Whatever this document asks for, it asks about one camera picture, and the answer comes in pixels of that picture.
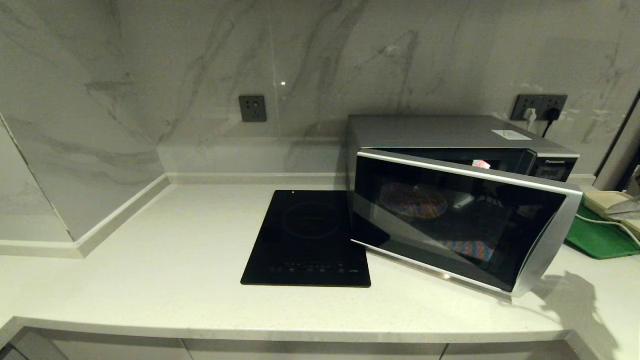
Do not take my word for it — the microwave door with dark glass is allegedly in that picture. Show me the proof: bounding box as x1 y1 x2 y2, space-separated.
351 148 584 298

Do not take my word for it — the lilac round plate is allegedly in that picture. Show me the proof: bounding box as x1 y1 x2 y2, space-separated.
380 182 449 220

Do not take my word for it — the white paper sheet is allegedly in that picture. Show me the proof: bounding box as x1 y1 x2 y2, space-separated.
491 130 533 141

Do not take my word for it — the beige flat appliance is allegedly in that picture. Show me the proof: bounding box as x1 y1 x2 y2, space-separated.
584 191 640 237

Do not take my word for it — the green plastic tray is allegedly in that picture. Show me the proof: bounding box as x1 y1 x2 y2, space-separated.
565 210 640 260

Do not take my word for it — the black induction cooktop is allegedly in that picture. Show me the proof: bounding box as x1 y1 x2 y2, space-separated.
240 190 372 288

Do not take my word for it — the white power cable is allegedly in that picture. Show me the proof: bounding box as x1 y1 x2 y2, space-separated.
575 214 640 248

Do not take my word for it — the black plug with cable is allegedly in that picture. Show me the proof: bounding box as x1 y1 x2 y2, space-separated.
541 106 561 139

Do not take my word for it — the grey double wall socket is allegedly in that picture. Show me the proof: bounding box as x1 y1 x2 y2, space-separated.
511 94 569 122

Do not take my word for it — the grey single wall socket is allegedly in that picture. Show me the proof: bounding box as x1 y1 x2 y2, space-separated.
238 95 267 124

